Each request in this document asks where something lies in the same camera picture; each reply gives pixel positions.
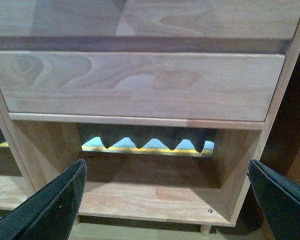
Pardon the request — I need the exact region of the left wooden shelf cabinet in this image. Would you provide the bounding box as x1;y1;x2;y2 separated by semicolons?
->
0;90;36;211

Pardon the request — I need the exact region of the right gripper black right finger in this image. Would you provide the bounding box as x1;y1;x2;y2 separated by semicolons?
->
247;159;300;240

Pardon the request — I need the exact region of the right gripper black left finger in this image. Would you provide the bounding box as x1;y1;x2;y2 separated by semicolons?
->
0;159;87;240

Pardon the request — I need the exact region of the right cabinet lower drawer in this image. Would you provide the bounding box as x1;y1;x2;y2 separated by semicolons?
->
0;51;284;122

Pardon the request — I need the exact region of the wooden shelf cabinet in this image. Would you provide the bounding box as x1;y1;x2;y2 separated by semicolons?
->
0;0;300;235
0;90;36;211

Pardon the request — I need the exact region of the cabinet drawer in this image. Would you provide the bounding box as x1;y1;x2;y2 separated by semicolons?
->
0;51;284;122
0;0;300;40

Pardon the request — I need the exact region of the right cabinet upper drawer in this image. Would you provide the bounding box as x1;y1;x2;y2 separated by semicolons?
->
0;0;300;40

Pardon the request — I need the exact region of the grey acoustic foam panel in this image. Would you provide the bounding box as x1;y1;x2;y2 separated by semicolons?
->
0;122;217;154

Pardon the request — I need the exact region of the right wooden shelf cabinet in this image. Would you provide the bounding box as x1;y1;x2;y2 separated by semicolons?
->
0;0;300;235

